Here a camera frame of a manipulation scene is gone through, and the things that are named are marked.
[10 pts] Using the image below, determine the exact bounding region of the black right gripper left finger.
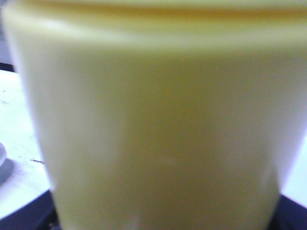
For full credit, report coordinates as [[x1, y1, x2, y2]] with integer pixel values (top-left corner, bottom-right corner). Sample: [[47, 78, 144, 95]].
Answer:
[[0, 191, 59, 230]]

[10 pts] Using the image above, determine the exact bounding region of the yellow squeeze bottle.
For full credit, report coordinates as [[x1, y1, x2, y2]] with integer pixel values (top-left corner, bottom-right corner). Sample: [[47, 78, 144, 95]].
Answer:
[[1, 0, 307, 230]]

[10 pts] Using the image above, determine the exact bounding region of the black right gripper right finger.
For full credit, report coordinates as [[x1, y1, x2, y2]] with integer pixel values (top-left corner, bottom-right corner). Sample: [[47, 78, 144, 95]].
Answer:
[[270, 195, 307, 230]]

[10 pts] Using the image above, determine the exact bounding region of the silver electronic kitchen scale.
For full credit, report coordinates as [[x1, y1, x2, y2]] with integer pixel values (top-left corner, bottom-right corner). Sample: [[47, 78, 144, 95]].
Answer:
[[0, 143, 15, 186]]

